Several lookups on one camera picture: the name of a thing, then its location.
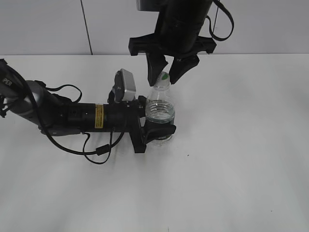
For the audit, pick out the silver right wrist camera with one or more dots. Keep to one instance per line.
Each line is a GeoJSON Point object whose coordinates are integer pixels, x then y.
{"type": "Point", "coordinates": [148, 5]}

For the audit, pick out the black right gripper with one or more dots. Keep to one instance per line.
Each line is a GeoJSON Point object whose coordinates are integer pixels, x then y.
{"type": "Point", "coordinates": [185, 57]}

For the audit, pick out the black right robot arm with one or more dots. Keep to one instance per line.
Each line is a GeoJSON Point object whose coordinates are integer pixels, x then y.
{"type": "Point", "coordinates": [176, 35]}

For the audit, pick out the white green bottle cap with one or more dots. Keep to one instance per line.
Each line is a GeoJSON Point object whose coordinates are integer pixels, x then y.
{"type": "Point", "coordinates": [163, 80]}

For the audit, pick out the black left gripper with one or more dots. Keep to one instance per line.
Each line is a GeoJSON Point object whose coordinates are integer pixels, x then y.
{"type": "Point", "coordinates": [134, 110]}

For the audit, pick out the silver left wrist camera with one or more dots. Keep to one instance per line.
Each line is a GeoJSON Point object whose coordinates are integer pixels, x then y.
{"type": "Point", "coordinates": [124, 88]}

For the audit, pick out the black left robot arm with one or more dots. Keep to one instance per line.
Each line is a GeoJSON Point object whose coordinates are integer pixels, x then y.
{"type": "Point", "coordinates": [56, 115]}

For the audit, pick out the clear cestbon water bottle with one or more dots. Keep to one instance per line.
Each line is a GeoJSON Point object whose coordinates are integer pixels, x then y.
{"type": "Point", "coordinates": [160, 107]}

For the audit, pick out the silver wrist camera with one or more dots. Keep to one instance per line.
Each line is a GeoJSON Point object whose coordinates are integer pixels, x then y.
{"type": "Point", "coordinates": [124, 88]}
{"type": "Point", "coordinates": [148, 5]}

